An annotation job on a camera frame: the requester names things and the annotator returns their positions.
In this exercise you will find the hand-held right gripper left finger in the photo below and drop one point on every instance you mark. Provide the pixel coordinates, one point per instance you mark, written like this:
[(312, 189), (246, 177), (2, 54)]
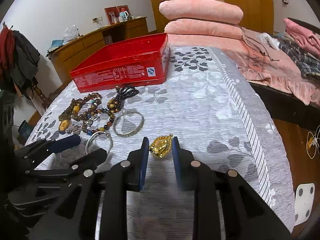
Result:
[(144, 165)]

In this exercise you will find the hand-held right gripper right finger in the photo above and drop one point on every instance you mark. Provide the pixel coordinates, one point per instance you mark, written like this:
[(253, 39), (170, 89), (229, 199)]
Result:
[(176, 167)]

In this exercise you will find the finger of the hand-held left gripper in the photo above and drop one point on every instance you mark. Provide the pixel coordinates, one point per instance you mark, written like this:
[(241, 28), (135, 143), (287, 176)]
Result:
[(63, 142), (92, 158)]

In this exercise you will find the amber pendant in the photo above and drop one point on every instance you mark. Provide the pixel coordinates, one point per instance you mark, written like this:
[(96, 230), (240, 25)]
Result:
[(63, 125)]

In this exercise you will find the thin silver bangle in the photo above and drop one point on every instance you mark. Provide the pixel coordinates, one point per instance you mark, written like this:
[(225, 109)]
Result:
[(88, 142)]

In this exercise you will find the gold pendant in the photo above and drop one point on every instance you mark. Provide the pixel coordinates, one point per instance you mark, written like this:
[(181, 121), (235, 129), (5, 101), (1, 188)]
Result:
[(160, 148)]

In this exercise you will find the pale jade bangle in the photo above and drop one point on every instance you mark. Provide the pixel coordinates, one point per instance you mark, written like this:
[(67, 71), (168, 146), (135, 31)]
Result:
[(116, 130)]

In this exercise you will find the red plastic box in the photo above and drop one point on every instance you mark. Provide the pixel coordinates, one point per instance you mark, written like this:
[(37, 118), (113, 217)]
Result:
[(120, 55)]

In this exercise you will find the blue box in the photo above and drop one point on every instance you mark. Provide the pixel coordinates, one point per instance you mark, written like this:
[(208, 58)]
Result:
[(25, 128)]

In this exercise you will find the wooden coat rack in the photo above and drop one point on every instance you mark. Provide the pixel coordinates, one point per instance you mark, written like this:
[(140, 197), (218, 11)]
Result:
[(38, 91)]

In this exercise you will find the dark hanging jacket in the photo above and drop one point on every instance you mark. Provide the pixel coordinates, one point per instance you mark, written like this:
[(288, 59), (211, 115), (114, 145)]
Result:
[(23, 60)]

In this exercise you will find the lace edged mat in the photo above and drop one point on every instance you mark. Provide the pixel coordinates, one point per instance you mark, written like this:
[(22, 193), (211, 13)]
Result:
[(53, 51)]

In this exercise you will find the wooden sideboard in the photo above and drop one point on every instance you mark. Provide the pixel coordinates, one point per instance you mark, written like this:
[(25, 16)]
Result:
[(75, 50)]

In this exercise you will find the blue cloth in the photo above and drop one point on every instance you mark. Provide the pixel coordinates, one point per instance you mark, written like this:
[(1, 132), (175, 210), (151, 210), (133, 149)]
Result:
[(57, 43)]

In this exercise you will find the white plastic bag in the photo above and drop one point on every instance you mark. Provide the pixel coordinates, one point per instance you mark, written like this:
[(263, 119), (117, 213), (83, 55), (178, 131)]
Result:
[(70, 33)]

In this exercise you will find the red hanging garment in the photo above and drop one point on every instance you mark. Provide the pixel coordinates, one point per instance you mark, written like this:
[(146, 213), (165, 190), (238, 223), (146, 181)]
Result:
[(6, 47)]

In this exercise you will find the white bathroom scale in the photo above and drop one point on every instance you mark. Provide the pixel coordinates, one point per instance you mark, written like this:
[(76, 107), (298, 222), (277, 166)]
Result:
[(303, 202)]

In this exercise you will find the white cup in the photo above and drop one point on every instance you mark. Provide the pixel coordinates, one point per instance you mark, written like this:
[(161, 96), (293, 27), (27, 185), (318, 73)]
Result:
[(115, 19)]

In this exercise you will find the pink quilt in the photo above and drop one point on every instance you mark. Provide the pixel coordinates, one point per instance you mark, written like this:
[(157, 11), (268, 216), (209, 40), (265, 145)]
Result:
[(265, 67)]

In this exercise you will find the pink pillow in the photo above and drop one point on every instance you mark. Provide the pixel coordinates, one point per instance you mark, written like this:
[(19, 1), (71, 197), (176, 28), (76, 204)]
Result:
[(200, 28), (200, 11)]

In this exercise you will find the white electric kettle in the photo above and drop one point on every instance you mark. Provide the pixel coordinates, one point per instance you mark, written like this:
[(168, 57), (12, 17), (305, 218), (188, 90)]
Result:
[(123, 14)]

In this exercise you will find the beige garment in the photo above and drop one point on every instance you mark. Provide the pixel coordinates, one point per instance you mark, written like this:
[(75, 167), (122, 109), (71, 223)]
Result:
[(252, 42)]

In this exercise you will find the white cloth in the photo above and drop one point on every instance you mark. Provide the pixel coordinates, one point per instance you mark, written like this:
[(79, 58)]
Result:
[(270, 40)]

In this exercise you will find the plaid clothes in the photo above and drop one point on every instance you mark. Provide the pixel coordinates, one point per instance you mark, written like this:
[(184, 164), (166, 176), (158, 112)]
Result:
[(300, 55)]

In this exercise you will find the wooden wardrobe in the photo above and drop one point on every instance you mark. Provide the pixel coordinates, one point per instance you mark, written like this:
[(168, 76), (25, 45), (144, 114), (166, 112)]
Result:
[(252, 2)]

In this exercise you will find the pink towel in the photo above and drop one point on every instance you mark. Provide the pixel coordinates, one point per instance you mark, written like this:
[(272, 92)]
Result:
[(305, 33)]

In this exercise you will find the dark wooden bed frame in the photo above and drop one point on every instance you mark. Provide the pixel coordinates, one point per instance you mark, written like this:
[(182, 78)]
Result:
[(282, 107)]

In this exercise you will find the wall socket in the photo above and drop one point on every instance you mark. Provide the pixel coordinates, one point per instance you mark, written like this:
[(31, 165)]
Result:
[(97, 19)]

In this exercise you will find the red photo frame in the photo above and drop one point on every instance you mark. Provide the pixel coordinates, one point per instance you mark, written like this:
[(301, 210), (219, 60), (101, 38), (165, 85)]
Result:
[(108, 12), (119, 7)]

